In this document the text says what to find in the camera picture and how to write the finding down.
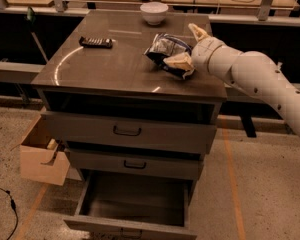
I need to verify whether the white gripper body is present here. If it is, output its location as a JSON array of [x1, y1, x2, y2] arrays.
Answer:
[[191, 37, 224, 74]]

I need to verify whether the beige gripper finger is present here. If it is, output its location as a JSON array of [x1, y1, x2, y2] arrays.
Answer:
[[163, 52, 194, 71], [188, 23, 210, 42]]

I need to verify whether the black white snack bag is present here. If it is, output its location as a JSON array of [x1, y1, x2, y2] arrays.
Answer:
[[144, 33, 195, 79]]

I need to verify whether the grey bottom drawer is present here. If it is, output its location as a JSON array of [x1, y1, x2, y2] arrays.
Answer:
[[64, 171, 197, 240]]

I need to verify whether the grey drawer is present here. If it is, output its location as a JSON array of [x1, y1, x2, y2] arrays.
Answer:
[[42, 111, 216, 154], [67, 149, 203, 180], [64, 171, 197, 240]]

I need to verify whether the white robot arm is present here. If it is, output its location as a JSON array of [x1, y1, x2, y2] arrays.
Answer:
[[164, 23, 300, 137]]

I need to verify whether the grey drawer cabinet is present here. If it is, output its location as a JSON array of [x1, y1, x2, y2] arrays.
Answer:
[[31, 9, 228, 185]]

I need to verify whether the grey middle drawer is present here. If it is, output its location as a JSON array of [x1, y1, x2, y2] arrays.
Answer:
[[67, 149, 203, 180]]

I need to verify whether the grey top drawer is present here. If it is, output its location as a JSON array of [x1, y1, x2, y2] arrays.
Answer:
[[42, 111, 216, 154]]

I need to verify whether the white ceramic bowl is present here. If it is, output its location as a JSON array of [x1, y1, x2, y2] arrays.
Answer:
[[140, 2, 169, 25]]

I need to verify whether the black remote control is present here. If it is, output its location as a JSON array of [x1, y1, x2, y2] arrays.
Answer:
[[79, 37, 113, 49]]

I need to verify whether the cardboard box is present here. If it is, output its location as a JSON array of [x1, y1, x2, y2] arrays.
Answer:
[[19, 114, 70, 186]]

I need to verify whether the grey metal rail shelf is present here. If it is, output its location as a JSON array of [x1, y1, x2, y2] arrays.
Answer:
[[0, 61, 300, 105]]

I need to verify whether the black floor cable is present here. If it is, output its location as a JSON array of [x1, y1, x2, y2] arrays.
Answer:
[[0, 186, 19, 240]]

